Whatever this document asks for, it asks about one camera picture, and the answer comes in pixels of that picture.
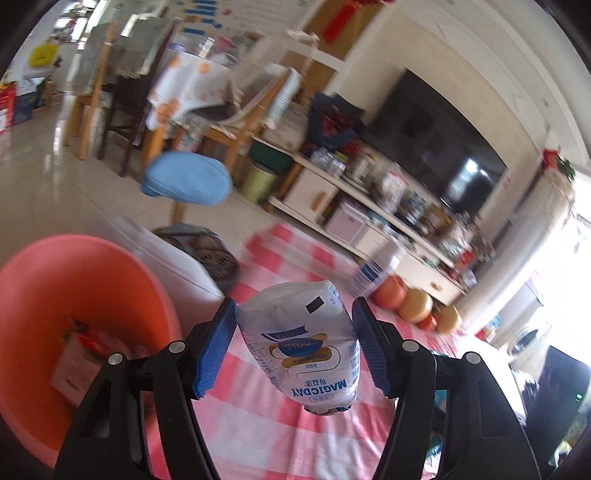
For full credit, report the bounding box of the owl pattern floor mat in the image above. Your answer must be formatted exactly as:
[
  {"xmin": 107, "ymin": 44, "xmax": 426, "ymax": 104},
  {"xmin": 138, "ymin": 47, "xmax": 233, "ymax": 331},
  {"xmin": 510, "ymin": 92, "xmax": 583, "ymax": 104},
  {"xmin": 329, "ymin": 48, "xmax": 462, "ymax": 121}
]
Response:
[{"xmin": 152, "ymin": 223, "xmax": 239, "ymax": 294}]

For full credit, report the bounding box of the white cushion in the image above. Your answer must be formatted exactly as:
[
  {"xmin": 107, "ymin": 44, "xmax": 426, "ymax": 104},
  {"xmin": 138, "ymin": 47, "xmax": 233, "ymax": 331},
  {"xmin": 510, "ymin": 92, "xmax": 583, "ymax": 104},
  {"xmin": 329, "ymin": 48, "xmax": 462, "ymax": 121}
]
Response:
[{"xmin": 88, "ymin": 214, "xmax": 224, "ymax": 337}]

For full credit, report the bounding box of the light wooden dining chair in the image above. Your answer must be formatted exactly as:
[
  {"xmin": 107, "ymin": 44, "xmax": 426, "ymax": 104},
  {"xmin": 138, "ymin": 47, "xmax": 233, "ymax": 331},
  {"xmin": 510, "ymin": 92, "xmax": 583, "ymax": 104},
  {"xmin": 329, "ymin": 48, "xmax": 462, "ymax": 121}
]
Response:
[{"xmin": 197, "ymin": 64, "xmax": 294, "ymax": 175}]

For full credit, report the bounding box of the white lace covered appliance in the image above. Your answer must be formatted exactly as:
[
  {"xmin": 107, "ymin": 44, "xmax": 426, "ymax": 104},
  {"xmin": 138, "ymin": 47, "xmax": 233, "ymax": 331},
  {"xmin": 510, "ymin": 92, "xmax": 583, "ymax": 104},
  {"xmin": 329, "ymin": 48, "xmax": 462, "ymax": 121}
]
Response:
[{"xmin": 456, "ymin": 169, "xmax": 575, "ymax": 334}]

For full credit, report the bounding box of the white Magicday pouch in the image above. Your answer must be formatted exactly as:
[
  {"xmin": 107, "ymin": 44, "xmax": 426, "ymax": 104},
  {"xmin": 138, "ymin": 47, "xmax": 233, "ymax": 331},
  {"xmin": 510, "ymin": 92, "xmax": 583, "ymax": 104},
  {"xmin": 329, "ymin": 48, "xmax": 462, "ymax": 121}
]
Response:
[{"xmin": 236, "ymin": 281, "xmax": 361, "ymax": 416}]

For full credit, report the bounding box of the red chinese knot decoration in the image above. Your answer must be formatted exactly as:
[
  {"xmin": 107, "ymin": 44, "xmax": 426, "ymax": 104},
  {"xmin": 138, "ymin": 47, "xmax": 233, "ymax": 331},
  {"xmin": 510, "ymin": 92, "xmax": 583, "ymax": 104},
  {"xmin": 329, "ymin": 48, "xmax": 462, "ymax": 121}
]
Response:
[{"xmin": 322, "ymin": 0, "xmax": 394, "ymax": 44}]

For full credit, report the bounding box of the dining table orange-print cloth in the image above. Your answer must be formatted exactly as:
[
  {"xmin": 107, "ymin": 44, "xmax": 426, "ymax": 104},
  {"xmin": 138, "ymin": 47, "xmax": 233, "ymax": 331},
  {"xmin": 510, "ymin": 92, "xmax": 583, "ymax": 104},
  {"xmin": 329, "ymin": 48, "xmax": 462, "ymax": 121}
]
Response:
[{"xmin": 145, "ymin": 52, "xmax": 231, "ymax": 131}]

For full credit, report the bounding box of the red cartoon snack packet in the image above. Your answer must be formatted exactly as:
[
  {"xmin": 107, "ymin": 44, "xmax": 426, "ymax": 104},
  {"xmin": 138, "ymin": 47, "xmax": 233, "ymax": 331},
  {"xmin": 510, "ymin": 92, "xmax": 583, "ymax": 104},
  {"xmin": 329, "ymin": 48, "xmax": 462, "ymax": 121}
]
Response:
[{"xmin": 51, "ymin": 321, "xmax": 148, "ymax": 407}]

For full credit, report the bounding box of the pink storage box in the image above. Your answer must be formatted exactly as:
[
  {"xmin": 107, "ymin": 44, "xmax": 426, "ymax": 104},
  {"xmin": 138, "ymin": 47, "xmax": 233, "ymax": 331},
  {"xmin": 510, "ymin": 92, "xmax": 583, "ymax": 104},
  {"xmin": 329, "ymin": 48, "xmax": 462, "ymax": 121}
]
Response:
[{"xmin": 325, "ymin": 199, "xmax": 368, "ymax": 245}]

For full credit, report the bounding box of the green waste bin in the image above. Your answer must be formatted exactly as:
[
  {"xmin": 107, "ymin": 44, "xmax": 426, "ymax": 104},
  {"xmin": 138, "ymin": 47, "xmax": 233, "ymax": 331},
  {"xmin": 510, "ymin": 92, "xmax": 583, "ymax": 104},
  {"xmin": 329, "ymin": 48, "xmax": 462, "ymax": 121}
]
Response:
[{"xmin": 239, "ymin": 163, "xmax": 279, "ymax": 203}]

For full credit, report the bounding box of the dark blue flower bouquet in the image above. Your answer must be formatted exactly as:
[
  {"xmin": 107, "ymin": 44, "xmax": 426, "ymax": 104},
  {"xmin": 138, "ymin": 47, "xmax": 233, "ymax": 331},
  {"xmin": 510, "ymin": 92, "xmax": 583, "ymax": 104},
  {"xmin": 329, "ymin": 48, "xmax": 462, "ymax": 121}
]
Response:
[{"xmin": 301, "ymin": 92, "xmax": 365, "ymax": 157}]

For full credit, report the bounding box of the red apple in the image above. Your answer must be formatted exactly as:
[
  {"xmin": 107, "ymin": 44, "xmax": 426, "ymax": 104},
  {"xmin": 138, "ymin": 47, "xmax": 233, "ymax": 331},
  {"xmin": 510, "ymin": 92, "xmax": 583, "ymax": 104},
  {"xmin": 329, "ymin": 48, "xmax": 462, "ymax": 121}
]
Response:
[{"xmin": 370, "ymin": 275, "xmax": 408, "ymax": 310}]

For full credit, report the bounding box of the yellow pear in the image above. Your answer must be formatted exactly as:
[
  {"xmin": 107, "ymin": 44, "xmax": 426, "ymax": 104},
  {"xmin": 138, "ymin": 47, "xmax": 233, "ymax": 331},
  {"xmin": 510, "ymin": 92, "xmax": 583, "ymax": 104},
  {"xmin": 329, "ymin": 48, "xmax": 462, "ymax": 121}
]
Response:
[
  {"xmin": 397, "ymin": 288, "xmax": 433, "ymax": 324},
  {"xmin": 436, "ymin": 305, "xmax": 463, "ymax": 335}
]

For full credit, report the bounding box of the pink plastic basin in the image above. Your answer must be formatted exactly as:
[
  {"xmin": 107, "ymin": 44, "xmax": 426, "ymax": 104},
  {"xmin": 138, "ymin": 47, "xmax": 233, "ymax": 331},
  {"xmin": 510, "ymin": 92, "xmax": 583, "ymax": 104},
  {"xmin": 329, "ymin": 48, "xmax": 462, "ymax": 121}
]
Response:
[{"xmin": 1, "ymin": 235, "xmax": 181, "ymax": 467}]

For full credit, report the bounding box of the blue cushioned stool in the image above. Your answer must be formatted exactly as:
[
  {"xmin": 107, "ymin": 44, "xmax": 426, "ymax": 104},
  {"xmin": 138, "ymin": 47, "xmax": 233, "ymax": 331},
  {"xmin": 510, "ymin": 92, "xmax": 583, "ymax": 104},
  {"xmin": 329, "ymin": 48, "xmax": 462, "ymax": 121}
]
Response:
[{"xmin": 140, "ymin": 151, "xmax": 232, "ymax": 206}]

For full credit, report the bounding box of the washing machine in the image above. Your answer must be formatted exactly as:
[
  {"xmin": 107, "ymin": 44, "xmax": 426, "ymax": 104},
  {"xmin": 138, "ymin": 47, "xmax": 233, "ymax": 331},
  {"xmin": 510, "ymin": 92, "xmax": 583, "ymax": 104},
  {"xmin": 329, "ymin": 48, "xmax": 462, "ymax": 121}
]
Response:
[{"xmin": 505, "ymin": 318, "xmax": 548, "ymax": 363}]

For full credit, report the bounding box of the white TV cabinet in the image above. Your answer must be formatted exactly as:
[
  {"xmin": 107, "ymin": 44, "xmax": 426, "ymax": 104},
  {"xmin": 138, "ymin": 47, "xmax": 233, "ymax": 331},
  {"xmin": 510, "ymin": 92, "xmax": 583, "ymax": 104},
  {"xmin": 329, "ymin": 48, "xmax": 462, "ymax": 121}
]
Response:
[{"xmin": 269, "ymin": 154, "xmax": 466, "ymax": 305}]

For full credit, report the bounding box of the white milk bottle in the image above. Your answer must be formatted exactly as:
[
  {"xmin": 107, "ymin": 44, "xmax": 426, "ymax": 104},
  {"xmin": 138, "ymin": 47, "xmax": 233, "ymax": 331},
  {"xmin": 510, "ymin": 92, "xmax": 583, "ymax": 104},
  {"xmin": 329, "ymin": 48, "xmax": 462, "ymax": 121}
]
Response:
[{"xmin": 349, "ymin": 240, "xmax": 406, "ymax": 297}]

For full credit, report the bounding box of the black flat television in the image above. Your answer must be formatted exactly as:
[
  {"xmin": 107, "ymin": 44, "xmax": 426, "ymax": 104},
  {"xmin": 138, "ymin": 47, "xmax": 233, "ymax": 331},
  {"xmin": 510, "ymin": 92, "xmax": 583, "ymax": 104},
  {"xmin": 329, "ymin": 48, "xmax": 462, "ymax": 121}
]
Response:
[{"xmin": 363, "ymin": 70, "xmax": 506, "ymax": 218}]

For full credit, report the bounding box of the pink checkered tablecloth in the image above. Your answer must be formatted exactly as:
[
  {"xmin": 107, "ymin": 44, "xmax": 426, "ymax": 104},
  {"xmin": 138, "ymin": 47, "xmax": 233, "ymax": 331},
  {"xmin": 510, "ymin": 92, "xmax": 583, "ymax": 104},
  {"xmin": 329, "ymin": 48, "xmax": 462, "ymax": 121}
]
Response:
[{"xmin": 147, "ymin": 223, "xmax": 528, "ymax": 480}]

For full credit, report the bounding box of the dark wooden chair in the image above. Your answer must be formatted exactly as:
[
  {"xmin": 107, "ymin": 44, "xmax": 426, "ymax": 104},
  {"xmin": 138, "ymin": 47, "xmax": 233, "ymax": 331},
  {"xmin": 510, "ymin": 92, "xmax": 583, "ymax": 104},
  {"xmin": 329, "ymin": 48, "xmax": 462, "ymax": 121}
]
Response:
[{"xmin": 97, "ymin": 17, "xmax": 180, "ymax": 177}]

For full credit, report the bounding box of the blue cartoon face packet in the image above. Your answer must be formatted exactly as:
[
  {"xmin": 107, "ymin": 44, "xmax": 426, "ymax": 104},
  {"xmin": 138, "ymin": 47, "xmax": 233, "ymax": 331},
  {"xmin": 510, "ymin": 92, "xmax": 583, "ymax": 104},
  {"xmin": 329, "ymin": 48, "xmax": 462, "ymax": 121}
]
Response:
[{"xmin": 426, "ymin": 390, "xmax": 447, "ymax": 460}]

